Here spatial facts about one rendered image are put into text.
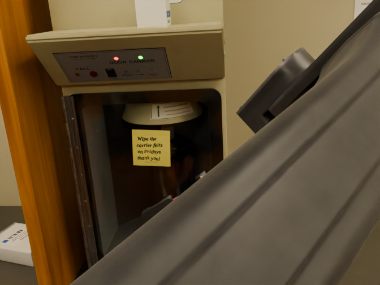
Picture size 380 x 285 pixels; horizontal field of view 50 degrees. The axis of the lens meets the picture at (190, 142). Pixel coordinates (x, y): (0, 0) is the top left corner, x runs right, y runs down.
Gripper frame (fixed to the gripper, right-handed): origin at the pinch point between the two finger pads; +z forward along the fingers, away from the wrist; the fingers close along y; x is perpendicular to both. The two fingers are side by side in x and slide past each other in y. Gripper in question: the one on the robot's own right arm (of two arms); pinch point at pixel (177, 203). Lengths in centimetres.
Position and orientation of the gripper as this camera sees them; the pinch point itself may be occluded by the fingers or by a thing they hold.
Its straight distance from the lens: 81.4
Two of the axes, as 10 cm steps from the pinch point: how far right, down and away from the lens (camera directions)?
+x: -8.2, 5.1, 2.5
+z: 0.9, -3.3, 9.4
